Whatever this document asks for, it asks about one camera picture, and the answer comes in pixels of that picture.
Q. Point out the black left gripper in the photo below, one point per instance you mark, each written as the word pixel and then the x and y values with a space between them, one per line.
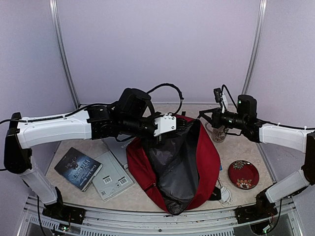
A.
pixel 162 137

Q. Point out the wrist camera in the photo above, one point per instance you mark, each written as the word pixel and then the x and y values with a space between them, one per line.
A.
pixel 164 124
pixel 221 99

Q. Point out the aluminium front rail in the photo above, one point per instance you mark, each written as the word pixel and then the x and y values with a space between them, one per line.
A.
pixel 107 222

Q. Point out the aluminium frame post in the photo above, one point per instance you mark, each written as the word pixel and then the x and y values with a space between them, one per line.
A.
pixel 59 37
pixel 255 45

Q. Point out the grey barcode book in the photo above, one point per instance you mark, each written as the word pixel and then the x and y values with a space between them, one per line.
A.
pixel 112 179

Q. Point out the red floral plate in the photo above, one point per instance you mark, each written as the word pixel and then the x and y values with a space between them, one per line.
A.
pixel 243 174

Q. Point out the red student backpack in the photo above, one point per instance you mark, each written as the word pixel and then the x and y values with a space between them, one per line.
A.
pixel 179 174

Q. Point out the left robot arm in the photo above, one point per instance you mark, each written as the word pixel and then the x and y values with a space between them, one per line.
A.
pixel 133 114

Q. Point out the aluminium frame left post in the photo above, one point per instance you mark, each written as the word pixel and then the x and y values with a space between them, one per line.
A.
pixel 59 37

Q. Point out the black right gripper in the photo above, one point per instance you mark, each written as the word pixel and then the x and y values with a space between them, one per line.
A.
pixel 216 120

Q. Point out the white floral mug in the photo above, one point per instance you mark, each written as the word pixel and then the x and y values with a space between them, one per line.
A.
pixel 217 134

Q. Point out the white charger with cable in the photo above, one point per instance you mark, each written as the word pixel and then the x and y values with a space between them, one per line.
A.
pixel 226 197

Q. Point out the aluminium frame right post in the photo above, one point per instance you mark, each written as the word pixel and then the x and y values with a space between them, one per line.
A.
pixel 255 45

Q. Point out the grey ianra book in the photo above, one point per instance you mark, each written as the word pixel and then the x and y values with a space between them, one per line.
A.
pixel 118 149

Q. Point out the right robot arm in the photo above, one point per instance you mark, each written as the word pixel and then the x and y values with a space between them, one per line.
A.
pixel 259 131

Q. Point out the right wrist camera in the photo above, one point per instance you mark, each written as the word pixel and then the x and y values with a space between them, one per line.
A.
pixel 221 99

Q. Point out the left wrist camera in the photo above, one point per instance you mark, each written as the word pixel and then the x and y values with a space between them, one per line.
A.
pixel 164 124

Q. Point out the dark blue heights book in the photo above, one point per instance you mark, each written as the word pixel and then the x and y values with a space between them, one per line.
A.
pixel 78 168

